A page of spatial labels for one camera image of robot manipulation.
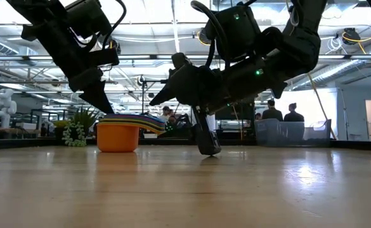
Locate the grey translucent plastic basket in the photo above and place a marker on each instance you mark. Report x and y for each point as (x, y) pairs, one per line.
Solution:
(293, 133)

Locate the black robot workcell frame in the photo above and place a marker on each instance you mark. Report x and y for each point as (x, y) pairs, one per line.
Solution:
(143, 101)

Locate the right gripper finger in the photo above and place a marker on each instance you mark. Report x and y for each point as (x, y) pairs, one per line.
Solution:
(172, 96)
(174, 80)

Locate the artificial succulent plant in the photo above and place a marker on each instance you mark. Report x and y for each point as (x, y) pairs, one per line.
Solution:
(74, 133)

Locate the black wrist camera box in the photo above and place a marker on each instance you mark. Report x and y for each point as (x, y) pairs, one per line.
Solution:
(239, 35)
(83, 16)

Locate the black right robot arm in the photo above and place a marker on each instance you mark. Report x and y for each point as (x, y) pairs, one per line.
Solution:
(302, 44)

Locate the yellow measuring cup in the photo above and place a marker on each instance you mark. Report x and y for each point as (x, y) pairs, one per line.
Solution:
(131, 119)

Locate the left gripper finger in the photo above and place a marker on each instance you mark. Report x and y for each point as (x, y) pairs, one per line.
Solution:
(96, 98)

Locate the black aluminium table frame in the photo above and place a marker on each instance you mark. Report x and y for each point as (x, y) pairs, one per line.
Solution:
(29, 142)

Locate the green measuring cup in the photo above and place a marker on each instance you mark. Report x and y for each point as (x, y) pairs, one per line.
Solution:
(131, 123)

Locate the white round column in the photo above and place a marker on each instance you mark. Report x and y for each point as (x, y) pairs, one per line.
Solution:
(211, 122)

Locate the cyan measuring cup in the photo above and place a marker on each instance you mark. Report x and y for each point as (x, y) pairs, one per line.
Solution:
(131, 118)

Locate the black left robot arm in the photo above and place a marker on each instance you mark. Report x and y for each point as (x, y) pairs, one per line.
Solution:
(52, 38)

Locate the orange measuring cup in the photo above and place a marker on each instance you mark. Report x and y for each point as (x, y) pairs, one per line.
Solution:
(117, 139)

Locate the red measuring cup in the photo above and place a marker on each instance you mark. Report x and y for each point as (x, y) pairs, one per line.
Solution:
(131, 116)

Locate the navy measuring cup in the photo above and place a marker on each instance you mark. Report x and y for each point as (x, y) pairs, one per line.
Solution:
(131, 121)

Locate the person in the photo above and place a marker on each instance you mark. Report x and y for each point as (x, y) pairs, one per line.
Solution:
(272, 112)
(293, 114)
(165, 113)

